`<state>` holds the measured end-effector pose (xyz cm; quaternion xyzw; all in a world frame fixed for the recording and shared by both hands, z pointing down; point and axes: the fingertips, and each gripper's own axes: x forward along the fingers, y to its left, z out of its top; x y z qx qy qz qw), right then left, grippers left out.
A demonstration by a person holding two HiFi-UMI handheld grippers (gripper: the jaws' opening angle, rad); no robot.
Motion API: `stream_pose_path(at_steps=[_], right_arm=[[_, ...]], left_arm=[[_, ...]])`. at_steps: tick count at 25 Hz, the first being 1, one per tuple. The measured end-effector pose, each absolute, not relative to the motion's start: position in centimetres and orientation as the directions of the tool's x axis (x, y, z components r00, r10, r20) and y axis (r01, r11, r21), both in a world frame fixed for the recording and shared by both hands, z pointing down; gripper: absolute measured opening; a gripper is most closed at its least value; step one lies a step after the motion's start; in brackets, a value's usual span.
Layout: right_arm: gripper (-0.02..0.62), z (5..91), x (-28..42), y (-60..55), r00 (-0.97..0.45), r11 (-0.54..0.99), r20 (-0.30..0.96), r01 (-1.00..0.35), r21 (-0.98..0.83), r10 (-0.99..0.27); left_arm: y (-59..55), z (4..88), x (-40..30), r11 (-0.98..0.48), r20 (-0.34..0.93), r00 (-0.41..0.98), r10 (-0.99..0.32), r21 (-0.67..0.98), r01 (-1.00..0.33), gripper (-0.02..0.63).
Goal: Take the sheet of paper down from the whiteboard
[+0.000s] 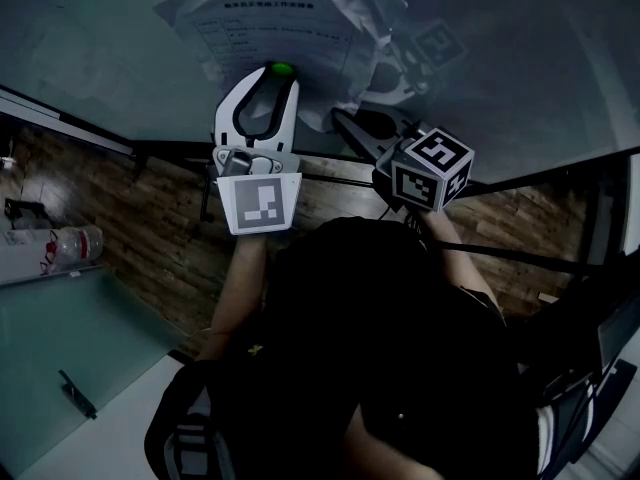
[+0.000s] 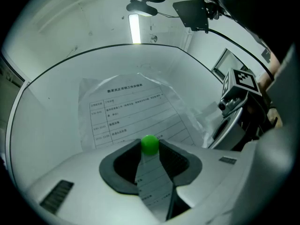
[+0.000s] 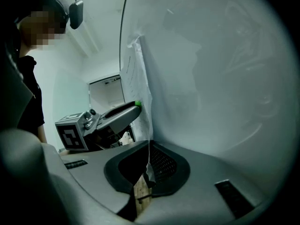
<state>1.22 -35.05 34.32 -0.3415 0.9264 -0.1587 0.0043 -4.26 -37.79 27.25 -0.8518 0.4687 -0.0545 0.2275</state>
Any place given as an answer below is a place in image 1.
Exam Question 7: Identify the white table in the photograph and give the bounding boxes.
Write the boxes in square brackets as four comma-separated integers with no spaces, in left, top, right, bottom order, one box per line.
[0,351,202,480]

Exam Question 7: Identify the person's black shirt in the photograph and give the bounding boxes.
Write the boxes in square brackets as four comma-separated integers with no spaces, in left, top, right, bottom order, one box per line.
[198,216,542,480]

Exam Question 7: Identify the black glass clamp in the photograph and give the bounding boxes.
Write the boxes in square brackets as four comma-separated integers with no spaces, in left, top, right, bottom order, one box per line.
[57,369,99,421]

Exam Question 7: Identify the person's right forearm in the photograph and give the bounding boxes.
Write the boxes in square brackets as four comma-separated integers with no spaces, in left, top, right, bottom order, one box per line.
[421,209,502,315]

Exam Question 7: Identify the person's left forearm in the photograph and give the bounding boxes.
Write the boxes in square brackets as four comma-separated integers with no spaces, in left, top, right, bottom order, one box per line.
[196,232,270,365]

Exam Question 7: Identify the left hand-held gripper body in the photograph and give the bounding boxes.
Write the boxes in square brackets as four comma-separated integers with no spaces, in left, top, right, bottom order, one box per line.
[211,142,304,238]

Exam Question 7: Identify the white printed paper sheet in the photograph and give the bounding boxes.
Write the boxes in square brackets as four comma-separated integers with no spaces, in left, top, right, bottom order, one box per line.
[153,0,410,135]

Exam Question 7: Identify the black cable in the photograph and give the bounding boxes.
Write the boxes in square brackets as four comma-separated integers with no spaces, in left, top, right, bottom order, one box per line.
[378,201,427,242]

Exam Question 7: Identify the frosted glass panel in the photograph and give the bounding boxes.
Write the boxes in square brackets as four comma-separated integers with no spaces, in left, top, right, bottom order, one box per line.
[0,264,187,475]

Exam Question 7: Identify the black framed whiteboard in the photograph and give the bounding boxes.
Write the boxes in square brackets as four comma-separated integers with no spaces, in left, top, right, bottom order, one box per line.
[0,0,640,277]

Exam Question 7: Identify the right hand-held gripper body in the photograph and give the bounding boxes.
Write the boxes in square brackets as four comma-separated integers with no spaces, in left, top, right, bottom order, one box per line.
[373,126,476,215]

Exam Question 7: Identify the clear plastic water bottle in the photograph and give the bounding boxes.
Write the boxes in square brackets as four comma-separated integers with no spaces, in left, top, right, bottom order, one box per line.
[40,224,105,275]

